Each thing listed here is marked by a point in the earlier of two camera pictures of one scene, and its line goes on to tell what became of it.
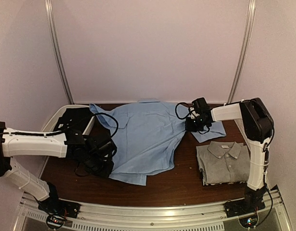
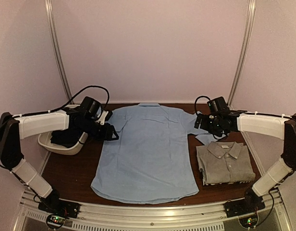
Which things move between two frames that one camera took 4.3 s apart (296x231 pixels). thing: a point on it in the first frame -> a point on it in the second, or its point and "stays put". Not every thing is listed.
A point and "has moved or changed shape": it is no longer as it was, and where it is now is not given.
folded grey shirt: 224,161 stays put
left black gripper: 104,173 -> 106,134
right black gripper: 190,126 -> 203,125
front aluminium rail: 134,215 stays put
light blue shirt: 149,134 has moved or changed shape
